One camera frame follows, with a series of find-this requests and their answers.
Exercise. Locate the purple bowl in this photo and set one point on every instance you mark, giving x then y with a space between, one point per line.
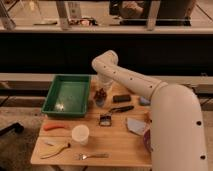
147 141

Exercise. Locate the black rectangular block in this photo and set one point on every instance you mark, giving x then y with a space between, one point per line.
121 98

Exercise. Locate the dark red grape bunch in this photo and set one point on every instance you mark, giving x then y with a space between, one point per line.
98 95

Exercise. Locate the translucent plastic cup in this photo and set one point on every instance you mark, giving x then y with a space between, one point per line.
80 134

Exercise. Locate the orange carrot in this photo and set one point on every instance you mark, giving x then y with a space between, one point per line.
49 127

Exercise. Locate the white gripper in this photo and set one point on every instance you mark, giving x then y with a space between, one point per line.
104 82

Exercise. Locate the blue sponge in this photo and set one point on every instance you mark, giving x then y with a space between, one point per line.
143 101

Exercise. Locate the grey folded cloth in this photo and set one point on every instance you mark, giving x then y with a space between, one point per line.
136 126

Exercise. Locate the green plastic tray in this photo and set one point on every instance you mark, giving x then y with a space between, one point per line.
67 96

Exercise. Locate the orange fruit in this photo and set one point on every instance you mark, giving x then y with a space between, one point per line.
148 117

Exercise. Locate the yellow banana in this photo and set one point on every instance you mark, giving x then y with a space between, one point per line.
54 150

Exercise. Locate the small blue cup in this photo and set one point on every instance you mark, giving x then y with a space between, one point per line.
100 102

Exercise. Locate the metal fork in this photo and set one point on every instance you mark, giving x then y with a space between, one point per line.
85 156

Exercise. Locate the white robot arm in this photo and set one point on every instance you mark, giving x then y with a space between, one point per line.
177 128

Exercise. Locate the black handled brush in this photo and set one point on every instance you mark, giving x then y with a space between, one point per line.
106 119

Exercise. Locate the wooden table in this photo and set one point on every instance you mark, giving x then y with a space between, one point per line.
124 148

